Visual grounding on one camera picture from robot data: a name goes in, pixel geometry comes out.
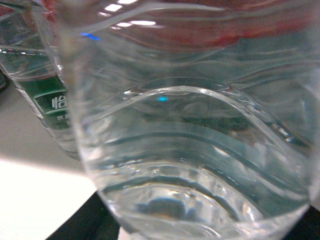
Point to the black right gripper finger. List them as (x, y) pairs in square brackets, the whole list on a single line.
[(92, 221)]

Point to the clear water bottle green label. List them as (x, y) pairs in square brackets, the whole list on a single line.
[(196, 119)]

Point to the water bottle behind left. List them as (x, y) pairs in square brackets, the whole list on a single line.
[(25, 62)]

